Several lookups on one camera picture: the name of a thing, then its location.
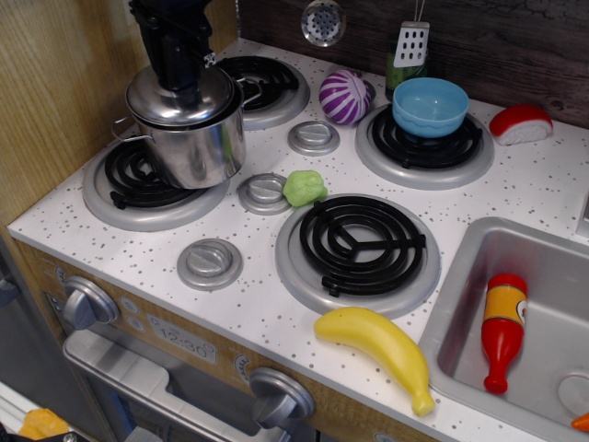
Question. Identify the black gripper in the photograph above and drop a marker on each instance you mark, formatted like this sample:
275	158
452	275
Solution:
177	58

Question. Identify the stainless steel pot lid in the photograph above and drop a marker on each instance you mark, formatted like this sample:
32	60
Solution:
152	103

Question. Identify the back left black burner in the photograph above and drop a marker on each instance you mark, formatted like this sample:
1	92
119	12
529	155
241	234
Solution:
274	91

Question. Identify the black burner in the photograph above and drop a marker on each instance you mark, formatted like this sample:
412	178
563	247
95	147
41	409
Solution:
354	250
274	91
121	189
426	164

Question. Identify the front left black burner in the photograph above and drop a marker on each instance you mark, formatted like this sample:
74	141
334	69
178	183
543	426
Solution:
121	189

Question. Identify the hanging round strainer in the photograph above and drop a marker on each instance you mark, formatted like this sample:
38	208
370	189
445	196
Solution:
323	23

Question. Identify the silver stovetop knob middle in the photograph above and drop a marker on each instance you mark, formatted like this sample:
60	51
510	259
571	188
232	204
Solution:
262	194

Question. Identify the silver stovetop knob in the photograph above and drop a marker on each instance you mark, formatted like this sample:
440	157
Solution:
262	194
209	264
314	139

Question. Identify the silver stovetop knob back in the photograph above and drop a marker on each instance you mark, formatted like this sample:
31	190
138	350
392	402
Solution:
314	139

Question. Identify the purple striped toy ball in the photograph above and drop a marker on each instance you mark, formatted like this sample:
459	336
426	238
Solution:
344	97

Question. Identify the green toy lettuce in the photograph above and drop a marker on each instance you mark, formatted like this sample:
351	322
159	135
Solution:
303	187

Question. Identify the silver stovetop knob front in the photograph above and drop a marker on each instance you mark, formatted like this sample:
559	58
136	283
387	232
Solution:
209	264

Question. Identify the green toy can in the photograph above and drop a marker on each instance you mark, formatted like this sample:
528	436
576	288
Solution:
397	75

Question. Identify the hanging slotted spatula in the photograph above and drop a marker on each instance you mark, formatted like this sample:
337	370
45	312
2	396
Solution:
413	38

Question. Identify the front right black burner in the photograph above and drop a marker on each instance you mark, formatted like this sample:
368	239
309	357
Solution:
354	250

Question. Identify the blue plastic bowl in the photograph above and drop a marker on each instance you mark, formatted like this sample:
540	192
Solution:
429	107

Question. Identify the silver oven knob left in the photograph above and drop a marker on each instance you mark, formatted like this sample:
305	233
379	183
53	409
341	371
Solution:
87	304

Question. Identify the silver oven knob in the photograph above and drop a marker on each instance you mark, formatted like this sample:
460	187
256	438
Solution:
87	304
278	398

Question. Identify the back right black burner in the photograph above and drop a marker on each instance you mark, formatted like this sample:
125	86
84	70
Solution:
426	164

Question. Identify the yellow toy banana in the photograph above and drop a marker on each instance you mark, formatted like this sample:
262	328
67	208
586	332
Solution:
386	343

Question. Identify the silver oven knob right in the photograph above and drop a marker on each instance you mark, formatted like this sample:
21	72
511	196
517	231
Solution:
278	398

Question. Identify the red white toy sushi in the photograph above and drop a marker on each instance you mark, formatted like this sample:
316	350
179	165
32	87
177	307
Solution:
521	123

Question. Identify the yellow cloth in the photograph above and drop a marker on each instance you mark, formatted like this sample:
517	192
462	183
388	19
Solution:
42	423

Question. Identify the red toy ketchup bottle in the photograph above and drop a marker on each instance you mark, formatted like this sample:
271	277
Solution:
503	327

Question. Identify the metal sink basin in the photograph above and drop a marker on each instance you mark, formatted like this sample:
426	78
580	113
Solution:
548	380

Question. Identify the orange toy carrot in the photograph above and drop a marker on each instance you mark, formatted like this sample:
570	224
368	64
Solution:
581	423

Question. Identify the silver oven door handle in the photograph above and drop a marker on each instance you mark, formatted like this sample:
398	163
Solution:
145	383

